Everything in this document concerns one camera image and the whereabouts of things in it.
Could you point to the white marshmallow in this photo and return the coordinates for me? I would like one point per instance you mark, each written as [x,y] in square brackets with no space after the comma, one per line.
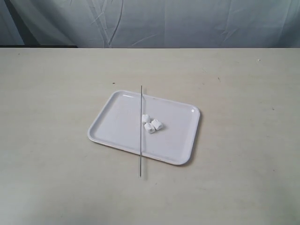
[157,124]
[149,128]
[145,119]

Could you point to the thin metal skewer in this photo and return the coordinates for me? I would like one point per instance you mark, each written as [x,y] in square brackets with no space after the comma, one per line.
[141,127]

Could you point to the white rectangular plastic tray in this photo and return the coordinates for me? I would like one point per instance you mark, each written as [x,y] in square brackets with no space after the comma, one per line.
[118,126]

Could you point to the grey-blue backdrop curtain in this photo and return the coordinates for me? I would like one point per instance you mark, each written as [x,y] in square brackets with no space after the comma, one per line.
[151,23]

